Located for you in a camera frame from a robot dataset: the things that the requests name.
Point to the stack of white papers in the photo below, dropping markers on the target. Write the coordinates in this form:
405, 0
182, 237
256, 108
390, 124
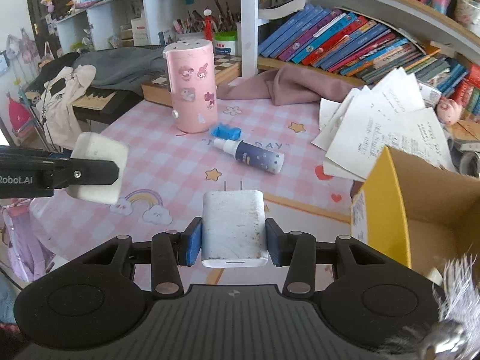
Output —
391, 113

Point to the blue crumpled wrapper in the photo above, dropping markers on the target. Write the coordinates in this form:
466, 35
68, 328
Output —
226, 132

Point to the white bookshelf unit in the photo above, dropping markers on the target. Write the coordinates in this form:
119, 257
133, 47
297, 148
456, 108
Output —
104, 20

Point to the pink checkered tablecloth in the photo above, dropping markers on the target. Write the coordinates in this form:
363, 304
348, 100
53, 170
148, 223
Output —
168, 172

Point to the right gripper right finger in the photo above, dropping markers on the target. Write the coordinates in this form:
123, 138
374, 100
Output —
297, 251

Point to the pink pig plush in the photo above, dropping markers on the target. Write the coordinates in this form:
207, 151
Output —
448, 111

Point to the large white charger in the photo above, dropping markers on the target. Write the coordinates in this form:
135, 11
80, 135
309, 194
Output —
233, 229

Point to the keyboard piano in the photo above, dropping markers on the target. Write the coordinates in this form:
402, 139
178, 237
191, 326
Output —
104, 105

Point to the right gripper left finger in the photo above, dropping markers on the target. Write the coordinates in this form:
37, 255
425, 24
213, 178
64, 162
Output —
170, 250

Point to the cream white garment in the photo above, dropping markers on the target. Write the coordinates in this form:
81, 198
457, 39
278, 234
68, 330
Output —
58, 120

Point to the pink cloth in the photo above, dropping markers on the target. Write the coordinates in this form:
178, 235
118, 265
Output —
288, 85

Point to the pink cylinder holder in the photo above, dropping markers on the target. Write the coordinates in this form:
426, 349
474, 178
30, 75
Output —
192, 84

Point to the yellow cardboard box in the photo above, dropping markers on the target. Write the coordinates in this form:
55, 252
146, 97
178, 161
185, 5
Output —
415, 213

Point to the white eraser block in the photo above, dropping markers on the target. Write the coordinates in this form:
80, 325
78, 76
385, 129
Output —
95, 146

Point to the pen holder with pens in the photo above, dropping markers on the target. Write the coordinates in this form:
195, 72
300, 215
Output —
218, 23

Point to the grey cloth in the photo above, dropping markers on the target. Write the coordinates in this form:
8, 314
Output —
125, 68

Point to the row of leaning books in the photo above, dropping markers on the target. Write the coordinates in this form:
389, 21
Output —
349, 44

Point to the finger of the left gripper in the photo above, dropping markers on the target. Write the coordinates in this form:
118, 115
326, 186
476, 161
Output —
78, 171

